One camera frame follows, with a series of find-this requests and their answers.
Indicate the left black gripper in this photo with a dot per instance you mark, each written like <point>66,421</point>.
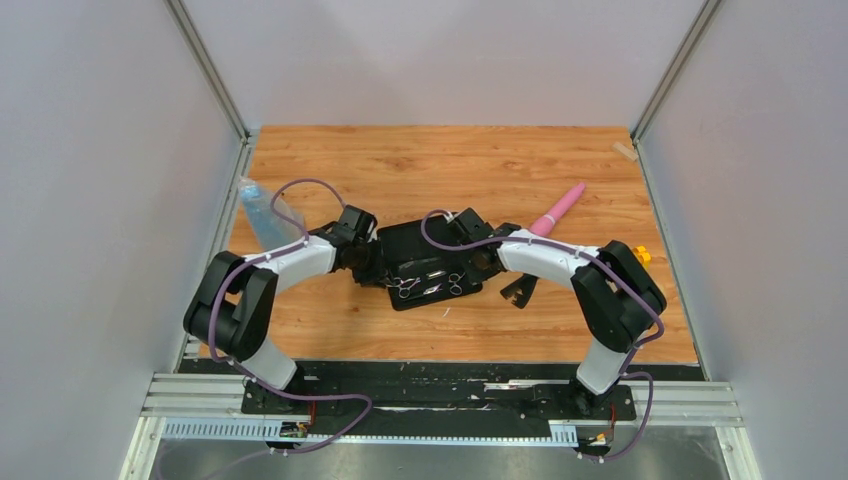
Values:
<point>378,275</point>

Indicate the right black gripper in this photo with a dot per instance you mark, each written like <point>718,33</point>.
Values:
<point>480,277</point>

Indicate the silver scissors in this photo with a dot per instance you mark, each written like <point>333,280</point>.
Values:
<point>444,280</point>
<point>404,287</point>

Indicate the black zippered tool case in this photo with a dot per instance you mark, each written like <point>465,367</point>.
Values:
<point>407,254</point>

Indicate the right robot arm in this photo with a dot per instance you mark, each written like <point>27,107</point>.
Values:
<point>620,302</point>

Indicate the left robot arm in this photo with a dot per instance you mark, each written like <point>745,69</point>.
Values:
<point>231,309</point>

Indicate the pink hair trimmer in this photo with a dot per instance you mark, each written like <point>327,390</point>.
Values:
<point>546,223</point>

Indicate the clear blue spray bottle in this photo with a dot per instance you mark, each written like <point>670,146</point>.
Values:
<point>270,230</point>

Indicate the tape piece on table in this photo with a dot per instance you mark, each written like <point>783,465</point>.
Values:
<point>626,150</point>

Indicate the black handled comb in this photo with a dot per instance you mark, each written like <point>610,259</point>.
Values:
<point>520,291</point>

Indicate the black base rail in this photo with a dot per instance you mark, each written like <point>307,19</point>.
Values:
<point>439,399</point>

